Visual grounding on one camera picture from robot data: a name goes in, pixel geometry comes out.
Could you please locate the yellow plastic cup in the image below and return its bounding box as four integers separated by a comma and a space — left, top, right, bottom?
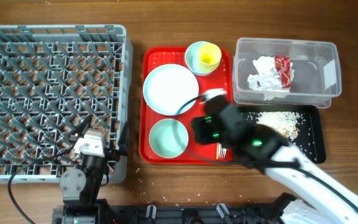
198, 42, 222, 73

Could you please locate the green bowl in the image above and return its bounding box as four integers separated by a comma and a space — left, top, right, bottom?
149, 118, 189, 159

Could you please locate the white plastic fork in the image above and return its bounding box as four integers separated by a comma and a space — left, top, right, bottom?
220, 145, 227, 159

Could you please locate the white napkin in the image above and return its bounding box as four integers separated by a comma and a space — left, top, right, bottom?
247, 56, 295, 92

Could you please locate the large light blue plate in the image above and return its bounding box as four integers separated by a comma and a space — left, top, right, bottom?
143, 64, 200, 116

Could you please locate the white rice food waste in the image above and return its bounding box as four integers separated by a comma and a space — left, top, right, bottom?
245, 111, 306, 142

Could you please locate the clear plastic bin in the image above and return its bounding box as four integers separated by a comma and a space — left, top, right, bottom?
232, 37, 342, 108

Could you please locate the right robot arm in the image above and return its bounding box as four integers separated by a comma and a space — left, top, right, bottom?
192, 88, 358, 223

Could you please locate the red snack wrapper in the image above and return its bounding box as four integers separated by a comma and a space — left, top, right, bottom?
274, 56, 293, 88

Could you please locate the grey dishwasher rack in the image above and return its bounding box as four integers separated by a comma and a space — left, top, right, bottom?
0, 24, 133, 184

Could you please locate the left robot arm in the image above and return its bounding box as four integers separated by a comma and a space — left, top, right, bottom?
52, 128, 129, 223

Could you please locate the black plastic tray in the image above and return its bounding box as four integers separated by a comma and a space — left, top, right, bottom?
238, 105, 326, 164

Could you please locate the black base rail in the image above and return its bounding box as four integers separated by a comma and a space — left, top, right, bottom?
52, 202, 285, 224

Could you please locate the red plastic tray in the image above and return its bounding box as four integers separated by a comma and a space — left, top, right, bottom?
139, 46, 234, 165

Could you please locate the light blue small bowl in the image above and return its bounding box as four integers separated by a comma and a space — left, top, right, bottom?
185, 41, 219, 76

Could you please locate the wooden chopstick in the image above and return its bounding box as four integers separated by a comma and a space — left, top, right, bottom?
216, 143, 221, 160

